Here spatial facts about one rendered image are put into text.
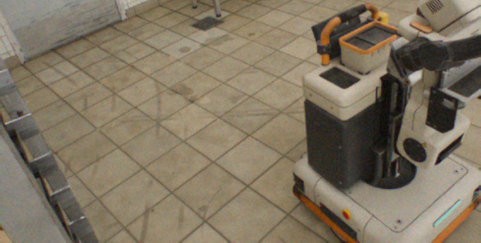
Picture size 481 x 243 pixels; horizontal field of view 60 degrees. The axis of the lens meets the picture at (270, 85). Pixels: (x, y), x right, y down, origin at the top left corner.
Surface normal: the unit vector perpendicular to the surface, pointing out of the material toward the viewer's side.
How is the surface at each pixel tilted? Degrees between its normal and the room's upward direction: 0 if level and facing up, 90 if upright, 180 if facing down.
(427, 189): 0
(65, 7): 90
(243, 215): 0
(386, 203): 0
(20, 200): 90
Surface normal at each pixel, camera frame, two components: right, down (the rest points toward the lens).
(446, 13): -0.78, 0.41
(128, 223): -0.11, -0.82
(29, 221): 0.59, 0.40
